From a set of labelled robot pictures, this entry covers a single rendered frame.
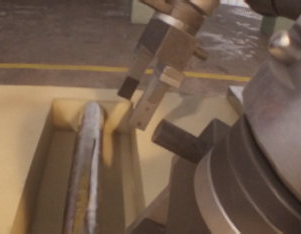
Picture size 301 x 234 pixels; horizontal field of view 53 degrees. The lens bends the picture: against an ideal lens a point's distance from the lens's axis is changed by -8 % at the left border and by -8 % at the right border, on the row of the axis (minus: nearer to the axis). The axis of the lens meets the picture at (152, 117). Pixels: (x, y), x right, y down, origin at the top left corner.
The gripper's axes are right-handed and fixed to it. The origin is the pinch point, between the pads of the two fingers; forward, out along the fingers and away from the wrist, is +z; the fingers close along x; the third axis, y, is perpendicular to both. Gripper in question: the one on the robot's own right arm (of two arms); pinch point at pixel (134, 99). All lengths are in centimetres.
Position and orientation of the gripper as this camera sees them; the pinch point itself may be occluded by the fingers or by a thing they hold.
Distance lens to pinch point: 53.0
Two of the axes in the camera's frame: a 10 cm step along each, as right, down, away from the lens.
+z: -4.7, 8.5, 2.4
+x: -2.2, -3.8, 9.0
